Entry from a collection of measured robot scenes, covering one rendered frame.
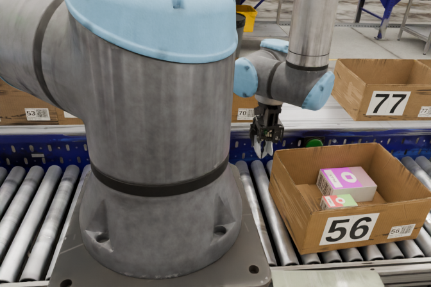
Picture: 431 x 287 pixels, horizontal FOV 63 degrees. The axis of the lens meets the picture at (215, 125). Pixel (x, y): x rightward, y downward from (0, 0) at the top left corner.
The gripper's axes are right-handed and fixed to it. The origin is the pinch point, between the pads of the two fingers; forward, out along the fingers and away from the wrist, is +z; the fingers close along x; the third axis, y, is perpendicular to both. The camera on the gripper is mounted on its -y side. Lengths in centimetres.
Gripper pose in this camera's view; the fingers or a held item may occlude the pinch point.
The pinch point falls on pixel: (260, 153)
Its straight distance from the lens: 112.6
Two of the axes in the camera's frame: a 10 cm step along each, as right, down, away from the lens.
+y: 1.3, 5.1, -8.5
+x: 9.9, -0.3, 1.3
